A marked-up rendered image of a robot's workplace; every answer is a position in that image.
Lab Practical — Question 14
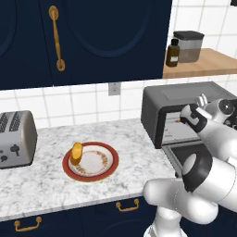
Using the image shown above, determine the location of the navy drawer front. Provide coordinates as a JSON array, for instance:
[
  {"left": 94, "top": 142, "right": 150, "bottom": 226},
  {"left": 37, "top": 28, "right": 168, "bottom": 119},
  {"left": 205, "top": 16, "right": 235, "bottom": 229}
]
[
  {"left": 0, "top": 206, "right": 83, "bottom": 237},
  {"left": 79, "top": 195, "right": 159, "bottom": 237}
]

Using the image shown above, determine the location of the dark brown bottle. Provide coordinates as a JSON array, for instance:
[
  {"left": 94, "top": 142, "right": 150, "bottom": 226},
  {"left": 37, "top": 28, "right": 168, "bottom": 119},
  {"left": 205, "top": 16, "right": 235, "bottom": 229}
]
[{"left": 165, "top": 38, "right": 181, "bottom": 69}]

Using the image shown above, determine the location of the grey wall outlet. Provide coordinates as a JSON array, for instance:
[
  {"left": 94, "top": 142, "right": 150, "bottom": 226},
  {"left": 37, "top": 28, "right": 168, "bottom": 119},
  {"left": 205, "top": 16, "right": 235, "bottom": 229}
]
[{"left": 107, "top": 81, "right": 122, "bottom": 96}]

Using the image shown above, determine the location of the baguette bread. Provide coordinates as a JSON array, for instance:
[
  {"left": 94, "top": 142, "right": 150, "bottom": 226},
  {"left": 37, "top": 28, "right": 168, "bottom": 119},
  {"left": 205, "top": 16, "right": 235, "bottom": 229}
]
[{"left": 69, "top": 142, "right": 84, "bottom": 167}]

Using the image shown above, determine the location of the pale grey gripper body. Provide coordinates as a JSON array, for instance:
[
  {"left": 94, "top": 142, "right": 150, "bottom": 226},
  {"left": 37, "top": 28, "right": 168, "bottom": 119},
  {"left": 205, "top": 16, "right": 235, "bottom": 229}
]
[{"left": 196, "top": 94, "right": 209, "bottom": 108}]

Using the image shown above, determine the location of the toaster oven door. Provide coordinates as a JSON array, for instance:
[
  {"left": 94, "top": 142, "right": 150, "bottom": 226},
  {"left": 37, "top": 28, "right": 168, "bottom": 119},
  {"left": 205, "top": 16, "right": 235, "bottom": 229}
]
[{"left": 161, "top": 140, "right": 214, "bottom": 179}]

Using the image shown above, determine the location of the wooden shelf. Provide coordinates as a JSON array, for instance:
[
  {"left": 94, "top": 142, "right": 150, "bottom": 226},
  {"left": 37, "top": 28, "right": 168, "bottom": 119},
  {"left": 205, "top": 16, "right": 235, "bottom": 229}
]
[{"left": 162, "top": 47, "right": 237, "bottom": 80}]

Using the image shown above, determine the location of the navy cupboard door with handle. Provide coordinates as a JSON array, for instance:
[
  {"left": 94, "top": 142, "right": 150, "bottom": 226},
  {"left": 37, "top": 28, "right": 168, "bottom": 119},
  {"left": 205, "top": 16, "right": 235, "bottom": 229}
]
[{"left": 38, "top": 0, "right": 173, "bottom": 87}]

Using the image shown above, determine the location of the red rimmed patterned plate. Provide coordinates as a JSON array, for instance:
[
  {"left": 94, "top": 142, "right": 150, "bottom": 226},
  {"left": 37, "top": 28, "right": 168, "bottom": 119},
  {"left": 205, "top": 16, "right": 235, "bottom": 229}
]
[{"left": 62, "top": 141, "right": 120, "bottom": 183}]

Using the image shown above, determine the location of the gold drawer handle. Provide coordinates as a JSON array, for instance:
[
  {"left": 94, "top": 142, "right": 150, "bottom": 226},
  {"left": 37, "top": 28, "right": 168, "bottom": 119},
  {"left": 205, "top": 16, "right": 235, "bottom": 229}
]
[
  {"left": 115, "top": 198, "right": 140, "bottom": 213},
  {"left": 13, "top": 216, "right": 43, "bottom": 232}
]

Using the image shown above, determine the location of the grey lidded canister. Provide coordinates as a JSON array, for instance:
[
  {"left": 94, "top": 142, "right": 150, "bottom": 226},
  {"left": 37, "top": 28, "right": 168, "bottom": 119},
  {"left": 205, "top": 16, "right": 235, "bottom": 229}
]
[{"left": 172, "top": 30, "right": 206, "bottom": 64}]

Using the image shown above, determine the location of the silver toaster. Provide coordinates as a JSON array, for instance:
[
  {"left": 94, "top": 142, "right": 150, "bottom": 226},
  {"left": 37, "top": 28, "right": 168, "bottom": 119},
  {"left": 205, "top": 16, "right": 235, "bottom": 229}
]
[{"left": 0, "top": 109, "right": 39, "bottom": 169}]

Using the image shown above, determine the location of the dark grey toaster oven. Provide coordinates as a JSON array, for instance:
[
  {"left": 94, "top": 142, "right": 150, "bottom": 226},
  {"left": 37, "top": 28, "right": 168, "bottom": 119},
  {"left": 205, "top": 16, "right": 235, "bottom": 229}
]
[{"left": 140, "top": 81, "right": 237, "bottom": 150}]

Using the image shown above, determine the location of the gold cupboard handle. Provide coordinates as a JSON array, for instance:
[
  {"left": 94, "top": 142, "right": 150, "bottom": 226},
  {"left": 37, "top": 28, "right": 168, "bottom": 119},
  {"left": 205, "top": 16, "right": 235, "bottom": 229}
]
[{"left": 48, "top": 5, "right": 67, "bottom": 72}]

